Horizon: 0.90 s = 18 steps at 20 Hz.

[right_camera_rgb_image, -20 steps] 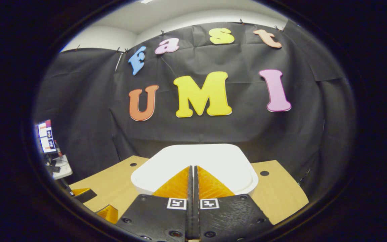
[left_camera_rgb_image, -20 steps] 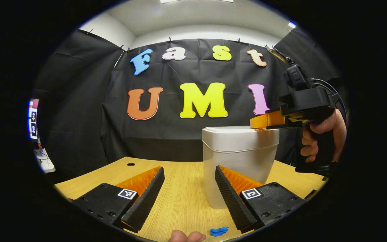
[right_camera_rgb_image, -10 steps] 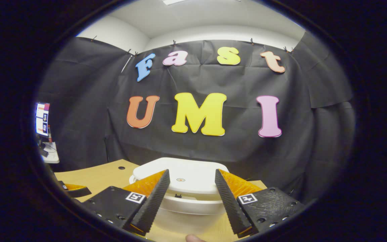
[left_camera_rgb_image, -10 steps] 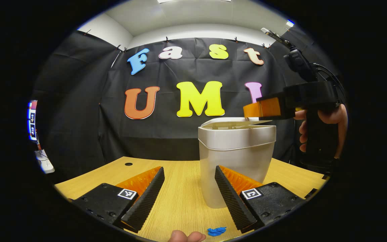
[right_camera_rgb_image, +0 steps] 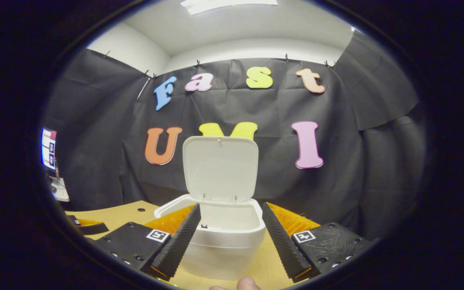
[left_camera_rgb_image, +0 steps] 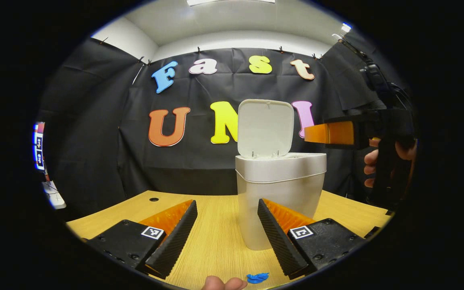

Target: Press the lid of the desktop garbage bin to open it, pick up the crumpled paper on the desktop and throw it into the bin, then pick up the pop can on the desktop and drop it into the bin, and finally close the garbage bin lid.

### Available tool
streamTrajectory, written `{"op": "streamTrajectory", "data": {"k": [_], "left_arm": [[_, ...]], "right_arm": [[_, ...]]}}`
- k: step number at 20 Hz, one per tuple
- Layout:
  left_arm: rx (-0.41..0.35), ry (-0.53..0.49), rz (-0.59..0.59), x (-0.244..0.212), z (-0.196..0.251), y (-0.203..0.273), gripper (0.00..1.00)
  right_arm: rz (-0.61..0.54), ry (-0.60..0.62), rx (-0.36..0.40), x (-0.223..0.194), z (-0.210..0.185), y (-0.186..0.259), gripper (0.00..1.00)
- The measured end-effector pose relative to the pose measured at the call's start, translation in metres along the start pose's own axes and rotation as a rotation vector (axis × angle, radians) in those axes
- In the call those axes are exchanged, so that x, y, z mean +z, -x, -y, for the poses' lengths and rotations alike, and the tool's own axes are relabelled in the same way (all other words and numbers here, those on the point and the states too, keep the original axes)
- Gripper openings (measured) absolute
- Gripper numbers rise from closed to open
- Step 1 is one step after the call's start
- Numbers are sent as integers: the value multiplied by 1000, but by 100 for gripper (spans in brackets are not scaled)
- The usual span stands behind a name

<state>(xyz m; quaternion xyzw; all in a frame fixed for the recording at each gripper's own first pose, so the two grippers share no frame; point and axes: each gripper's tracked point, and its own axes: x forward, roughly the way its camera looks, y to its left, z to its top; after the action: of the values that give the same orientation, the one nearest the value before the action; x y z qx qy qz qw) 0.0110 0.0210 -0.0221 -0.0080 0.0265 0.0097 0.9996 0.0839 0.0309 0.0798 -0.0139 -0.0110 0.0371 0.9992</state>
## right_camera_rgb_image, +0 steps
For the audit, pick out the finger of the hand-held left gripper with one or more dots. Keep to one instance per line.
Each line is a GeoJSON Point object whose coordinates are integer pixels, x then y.
{"type": "Point", "coordinates": [93, 228]}

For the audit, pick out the white side table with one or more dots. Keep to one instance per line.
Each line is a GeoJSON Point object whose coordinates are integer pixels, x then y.
{"type": "Point", "coordinates": [61, 193]}

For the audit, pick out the large ceiling light panel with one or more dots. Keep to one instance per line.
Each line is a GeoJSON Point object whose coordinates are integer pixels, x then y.
{"type": "Point", "coordinates": [228, 5]}

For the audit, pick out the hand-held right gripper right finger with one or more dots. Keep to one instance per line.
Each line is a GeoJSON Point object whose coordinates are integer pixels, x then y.
{"type": "Point", "coordinates": [282, 245]}

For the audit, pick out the computer monitor screen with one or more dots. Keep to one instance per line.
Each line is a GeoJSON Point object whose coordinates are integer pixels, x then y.
{"type": "Point", "coordinates": [48, 149]}

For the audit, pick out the wooden desktop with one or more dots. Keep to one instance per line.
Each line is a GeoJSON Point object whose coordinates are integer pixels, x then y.
{"type": "Point", "coordinates": [115, 215]}

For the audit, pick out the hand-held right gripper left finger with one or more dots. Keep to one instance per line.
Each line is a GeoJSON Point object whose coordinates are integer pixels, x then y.
{"type": "Point", "coordinates": [179, 245]}

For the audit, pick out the white desktop garbage bin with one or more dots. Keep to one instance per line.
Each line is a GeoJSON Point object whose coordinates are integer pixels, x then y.
{"type": "Point", "coordinates": [220, 169]}

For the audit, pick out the black backdrop cloth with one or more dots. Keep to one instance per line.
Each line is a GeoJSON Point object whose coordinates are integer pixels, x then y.
{"type": "Point", "coordinates": [336, 121]}

